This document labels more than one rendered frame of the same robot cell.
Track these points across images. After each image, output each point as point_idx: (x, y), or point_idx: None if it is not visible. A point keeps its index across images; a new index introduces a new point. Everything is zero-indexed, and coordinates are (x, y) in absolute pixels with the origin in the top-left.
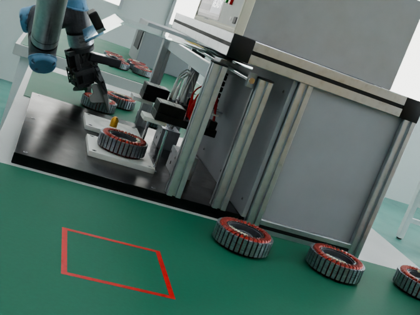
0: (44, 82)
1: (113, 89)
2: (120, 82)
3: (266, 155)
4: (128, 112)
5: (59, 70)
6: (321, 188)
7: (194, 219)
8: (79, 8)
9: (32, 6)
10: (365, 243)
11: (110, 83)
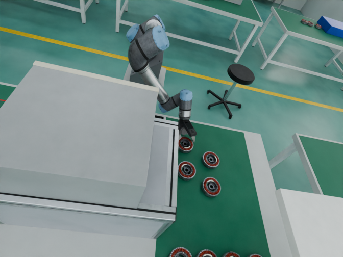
0: (207, 130)
1: (260, 171)
2: (316, 191)
3: None
4: (199, 163)
5: (256, 145)
6: None
7: None
8: (180, 97)
9: (184, 89)
10: (26, 254)
11: (312, 186)
